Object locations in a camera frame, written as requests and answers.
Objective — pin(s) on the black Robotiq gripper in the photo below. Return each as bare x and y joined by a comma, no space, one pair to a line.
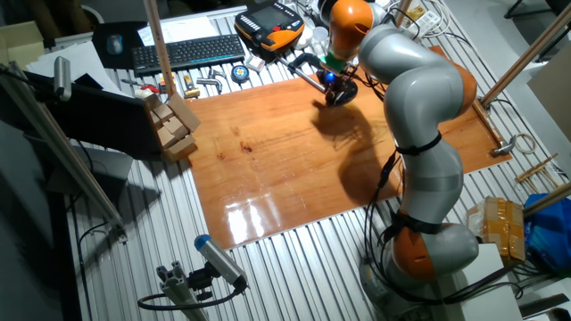
331,79

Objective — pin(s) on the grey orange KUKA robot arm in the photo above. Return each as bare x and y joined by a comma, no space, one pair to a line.
424,111

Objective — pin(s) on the green wrist flange adapter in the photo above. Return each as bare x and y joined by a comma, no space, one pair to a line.
334,63

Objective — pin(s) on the black C-clamp steel screw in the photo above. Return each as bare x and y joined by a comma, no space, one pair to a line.
305,58

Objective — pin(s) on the clear jar white lid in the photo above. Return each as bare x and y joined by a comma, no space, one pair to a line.
320,35

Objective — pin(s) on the white rounded plastic object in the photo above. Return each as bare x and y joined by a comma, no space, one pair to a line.
304,39

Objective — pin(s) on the glossy wooden board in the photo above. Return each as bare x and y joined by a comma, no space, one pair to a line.
276,156

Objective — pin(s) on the small white card box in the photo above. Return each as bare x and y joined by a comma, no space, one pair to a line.
255,63

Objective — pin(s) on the black round spool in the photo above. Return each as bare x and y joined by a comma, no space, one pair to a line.
323,5

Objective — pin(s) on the blue round tape measure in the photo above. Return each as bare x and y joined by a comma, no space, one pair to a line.
240,73

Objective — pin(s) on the black orange teach pendant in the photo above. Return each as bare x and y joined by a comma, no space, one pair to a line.
267,20

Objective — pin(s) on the white power strip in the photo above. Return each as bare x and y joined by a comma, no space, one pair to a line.
426,24

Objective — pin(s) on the silver metal clip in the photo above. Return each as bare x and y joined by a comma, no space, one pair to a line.
217,73

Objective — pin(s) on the bent metal pipe fitting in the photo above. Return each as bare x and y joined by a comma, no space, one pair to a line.
209,82

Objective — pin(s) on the brass fitting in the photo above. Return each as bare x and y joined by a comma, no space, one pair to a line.
192,92

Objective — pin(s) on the cardboard flap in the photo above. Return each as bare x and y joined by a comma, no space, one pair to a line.
185,111

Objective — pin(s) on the black computer keyboard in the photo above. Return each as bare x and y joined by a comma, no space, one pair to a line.
187,52

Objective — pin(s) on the wooden edge batten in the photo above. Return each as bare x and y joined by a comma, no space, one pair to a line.
486,122

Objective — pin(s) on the white paper sheets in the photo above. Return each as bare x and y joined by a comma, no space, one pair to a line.
187,29

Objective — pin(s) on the small cardboard box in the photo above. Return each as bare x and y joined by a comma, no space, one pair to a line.
180,149
163,112
175,128

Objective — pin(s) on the silver metal clamp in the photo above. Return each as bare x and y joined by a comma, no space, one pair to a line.
503,149

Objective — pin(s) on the beige tape roll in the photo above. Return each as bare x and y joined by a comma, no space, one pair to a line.
531,139

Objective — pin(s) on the wooden sticks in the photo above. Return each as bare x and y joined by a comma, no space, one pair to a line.
535,169

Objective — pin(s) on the taped cardboard parcel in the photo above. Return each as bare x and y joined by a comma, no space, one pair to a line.
504,227

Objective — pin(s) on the grey cardboard sheet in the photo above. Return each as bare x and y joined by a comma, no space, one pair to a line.
553,93

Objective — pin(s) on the dark computer mouse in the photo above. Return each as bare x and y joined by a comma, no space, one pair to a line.
114,44

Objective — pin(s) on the black flat panel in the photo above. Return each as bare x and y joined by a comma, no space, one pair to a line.
98,120

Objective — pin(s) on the black mouse pad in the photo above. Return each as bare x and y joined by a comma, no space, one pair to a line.
100,55

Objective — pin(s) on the aluminium profile piece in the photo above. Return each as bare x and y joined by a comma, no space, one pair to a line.
176,287

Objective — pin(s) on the white paper stack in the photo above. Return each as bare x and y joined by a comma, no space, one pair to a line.
85,62

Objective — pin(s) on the blue plastic bag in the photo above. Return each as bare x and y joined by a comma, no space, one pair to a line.
551,236

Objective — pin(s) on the beige cardboard box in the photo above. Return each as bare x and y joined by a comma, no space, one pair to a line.
22,44

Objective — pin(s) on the wooden post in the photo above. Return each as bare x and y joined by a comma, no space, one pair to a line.
403,6
535,44
158,44
548,199

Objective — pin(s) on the silver camera blue end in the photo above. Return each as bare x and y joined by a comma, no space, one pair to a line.
218,258

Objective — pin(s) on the black camera bracket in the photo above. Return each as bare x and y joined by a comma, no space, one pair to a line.
198,281

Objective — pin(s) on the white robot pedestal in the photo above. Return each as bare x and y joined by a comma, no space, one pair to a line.
486,285

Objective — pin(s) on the aluminium frame bar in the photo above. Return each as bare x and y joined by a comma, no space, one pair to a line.
67,156

